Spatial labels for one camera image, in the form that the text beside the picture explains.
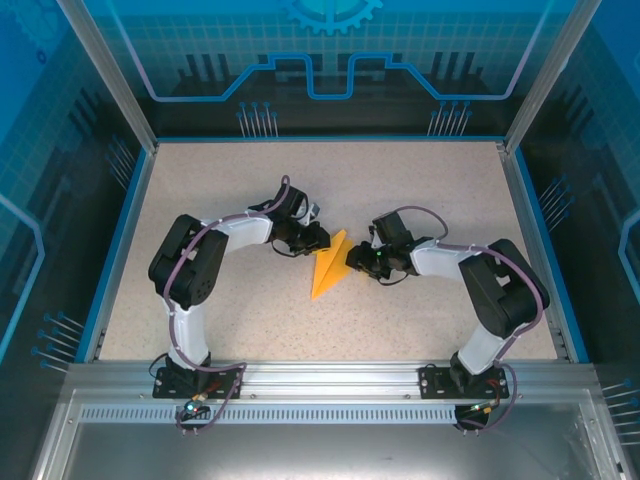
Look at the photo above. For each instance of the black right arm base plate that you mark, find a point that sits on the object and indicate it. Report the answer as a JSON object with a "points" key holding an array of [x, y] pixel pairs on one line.
{"points": [[432, 382]]}

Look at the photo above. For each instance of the yellow paper sheet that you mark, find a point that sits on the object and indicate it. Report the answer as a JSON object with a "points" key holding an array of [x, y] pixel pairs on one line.
{"points": [[327, 275]]}

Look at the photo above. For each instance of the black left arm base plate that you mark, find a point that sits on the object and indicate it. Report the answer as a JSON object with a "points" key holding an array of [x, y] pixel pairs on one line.
{"points": [[170, 387]]}

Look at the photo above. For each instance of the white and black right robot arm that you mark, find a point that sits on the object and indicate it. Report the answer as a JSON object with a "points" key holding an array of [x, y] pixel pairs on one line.
{"points": [[480, 350]]}

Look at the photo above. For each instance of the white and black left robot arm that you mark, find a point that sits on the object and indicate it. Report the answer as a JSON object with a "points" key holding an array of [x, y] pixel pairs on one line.
{"points": [[190, 335]]}

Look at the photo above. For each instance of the aluminium frame post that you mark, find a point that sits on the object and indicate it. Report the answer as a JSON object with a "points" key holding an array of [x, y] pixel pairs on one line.
{"points": [[550, 75], [113, 75]]}

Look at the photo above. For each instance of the grey metal sheet panel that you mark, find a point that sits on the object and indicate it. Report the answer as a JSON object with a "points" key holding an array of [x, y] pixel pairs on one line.
{"points": [[320, 450]]}

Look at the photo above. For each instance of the blue edged table side rail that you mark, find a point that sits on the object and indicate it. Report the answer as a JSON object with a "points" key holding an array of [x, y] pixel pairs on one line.
{"points": [[120, 250], [544, 250]]}

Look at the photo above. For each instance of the aluminium mounting rail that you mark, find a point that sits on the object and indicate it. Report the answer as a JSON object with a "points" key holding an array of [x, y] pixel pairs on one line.
{"points": [[330, 380]]}

